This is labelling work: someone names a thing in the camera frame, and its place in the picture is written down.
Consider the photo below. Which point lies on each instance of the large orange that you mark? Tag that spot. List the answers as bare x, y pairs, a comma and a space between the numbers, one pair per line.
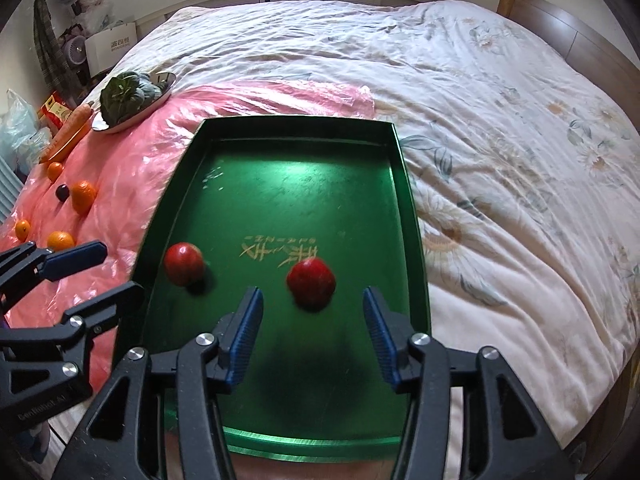
60, 240

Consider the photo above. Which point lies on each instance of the yellow red snack package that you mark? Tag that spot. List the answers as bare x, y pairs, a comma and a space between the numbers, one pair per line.
54, 112

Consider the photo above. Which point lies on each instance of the dark purple plum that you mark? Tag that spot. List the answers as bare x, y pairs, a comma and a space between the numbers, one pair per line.
62, 193

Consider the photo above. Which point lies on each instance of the orange carrot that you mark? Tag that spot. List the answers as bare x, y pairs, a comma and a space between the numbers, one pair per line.
78, 117

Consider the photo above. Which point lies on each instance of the light blue suitcase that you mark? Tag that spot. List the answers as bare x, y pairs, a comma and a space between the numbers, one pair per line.
10, 189

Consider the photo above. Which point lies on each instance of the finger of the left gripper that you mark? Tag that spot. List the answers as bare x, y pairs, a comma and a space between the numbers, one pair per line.
27, 265
77, 327

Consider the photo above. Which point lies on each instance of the white floral bed quilt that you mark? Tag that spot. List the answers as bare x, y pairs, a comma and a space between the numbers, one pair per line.
525, 176

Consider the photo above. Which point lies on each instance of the red apple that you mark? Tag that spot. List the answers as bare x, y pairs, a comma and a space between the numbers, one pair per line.
311, 283

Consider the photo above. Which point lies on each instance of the green rectangular tray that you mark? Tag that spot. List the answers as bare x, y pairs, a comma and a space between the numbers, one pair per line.
312, 211

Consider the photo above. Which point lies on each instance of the pink plastic sheet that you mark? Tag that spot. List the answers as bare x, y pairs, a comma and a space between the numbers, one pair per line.
130, 171

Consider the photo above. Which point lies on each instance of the lower small fan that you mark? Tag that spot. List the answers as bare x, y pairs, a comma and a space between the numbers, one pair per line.
74, 51

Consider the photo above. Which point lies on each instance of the green leafy vegetable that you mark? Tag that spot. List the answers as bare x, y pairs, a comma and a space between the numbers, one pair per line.
126, 95

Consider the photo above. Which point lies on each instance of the white paper bag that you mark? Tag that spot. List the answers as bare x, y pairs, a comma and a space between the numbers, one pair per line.
105, 49

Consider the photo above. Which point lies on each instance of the small orange at left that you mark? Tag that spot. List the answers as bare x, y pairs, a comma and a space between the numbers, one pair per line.
22, 230

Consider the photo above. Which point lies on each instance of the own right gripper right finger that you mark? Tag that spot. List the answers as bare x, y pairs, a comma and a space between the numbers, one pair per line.
505, 435

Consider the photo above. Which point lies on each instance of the red plum fruit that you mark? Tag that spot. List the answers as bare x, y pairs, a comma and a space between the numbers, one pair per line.
183, 264

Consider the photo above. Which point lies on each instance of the wooden headboard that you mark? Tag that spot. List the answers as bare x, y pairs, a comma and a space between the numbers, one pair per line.
582, 48

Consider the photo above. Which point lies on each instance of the plaid hanging scarf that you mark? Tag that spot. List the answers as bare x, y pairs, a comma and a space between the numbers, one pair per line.
56, 71

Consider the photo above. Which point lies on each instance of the large orange mandarin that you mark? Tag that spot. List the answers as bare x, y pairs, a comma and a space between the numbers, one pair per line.
83, 194

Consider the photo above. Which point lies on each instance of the blue plastic bag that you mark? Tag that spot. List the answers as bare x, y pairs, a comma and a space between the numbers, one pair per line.
23, 137

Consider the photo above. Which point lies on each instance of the white round plate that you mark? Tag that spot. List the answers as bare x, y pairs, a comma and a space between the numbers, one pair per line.
167, 78

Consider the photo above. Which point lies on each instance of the small orange near carrot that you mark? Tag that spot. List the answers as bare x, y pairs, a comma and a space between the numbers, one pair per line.
54, 170

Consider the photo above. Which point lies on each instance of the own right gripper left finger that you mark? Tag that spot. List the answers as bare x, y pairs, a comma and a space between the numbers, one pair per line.
121, 436

